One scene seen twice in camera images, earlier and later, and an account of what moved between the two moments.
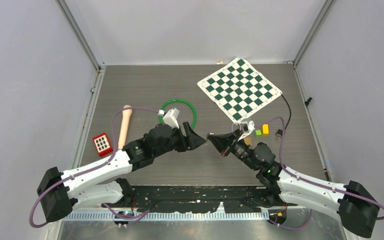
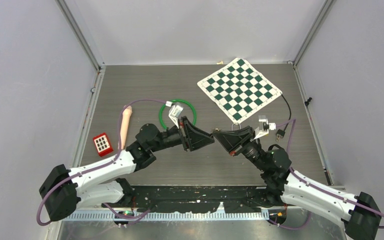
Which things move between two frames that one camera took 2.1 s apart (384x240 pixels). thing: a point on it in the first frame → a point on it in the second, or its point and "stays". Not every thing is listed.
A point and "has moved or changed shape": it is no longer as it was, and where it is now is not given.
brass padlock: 248,141 has moved or changed shape
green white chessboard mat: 239,89 stays
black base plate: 179,199 stays
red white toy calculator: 102,144 stays
